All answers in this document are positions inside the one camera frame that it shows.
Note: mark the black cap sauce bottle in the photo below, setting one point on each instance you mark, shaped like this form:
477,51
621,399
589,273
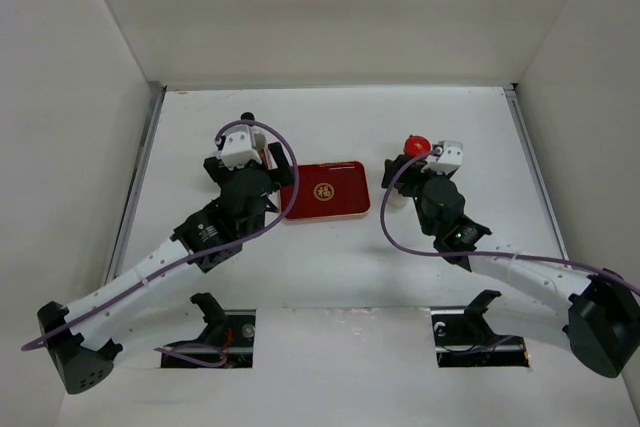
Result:
248,118

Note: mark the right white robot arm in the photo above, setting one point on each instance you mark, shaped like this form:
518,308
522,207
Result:
594,311

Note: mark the red lid spice jar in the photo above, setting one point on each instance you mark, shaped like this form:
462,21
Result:
416,145

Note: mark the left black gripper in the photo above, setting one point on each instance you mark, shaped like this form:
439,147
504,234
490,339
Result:
284,176

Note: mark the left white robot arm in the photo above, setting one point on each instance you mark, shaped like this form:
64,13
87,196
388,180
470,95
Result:
161,303

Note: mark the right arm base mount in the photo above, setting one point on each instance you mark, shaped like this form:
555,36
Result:
463,339

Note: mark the white label dark bottle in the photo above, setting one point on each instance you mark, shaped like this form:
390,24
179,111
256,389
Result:
397,200

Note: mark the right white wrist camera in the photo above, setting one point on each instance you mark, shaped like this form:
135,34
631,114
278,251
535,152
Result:
446,158

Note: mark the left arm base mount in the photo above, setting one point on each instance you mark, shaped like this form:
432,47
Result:
226,341

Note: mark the red rectangular tray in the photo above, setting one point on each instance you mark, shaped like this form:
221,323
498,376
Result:
331,190

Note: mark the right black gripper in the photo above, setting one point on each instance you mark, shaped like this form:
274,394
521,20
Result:
415,172

